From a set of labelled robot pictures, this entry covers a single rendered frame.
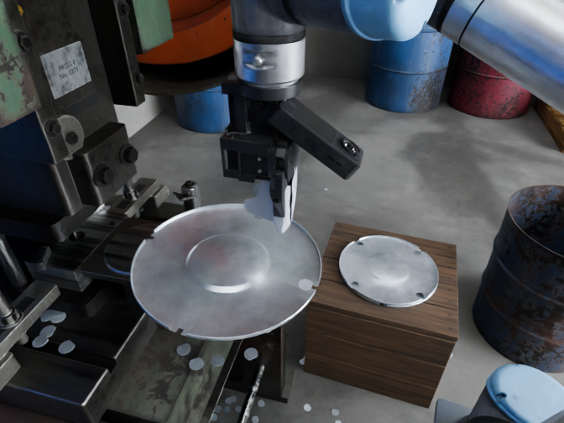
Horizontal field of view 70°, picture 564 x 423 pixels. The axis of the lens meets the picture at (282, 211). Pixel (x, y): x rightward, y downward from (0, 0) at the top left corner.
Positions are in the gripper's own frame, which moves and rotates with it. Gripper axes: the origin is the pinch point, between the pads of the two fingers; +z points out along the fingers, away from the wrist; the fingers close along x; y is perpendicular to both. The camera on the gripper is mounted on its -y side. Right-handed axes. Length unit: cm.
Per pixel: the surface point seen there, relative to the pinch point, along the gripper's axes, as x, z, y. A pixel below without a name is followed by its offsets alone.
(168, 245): -0.5, 8.7, 19.9
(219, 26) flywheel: -32.6, -17.6, 21.8
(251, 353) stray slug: 5.9, 22.8, 4.3
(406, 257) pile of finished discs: -58, 51, -23
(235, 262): 0.3, 8.7, 8.1
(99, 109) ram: -3.1, -12.3, 28.1
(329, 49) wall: -329, 63, 49
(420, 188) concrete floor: -158, 87, -34
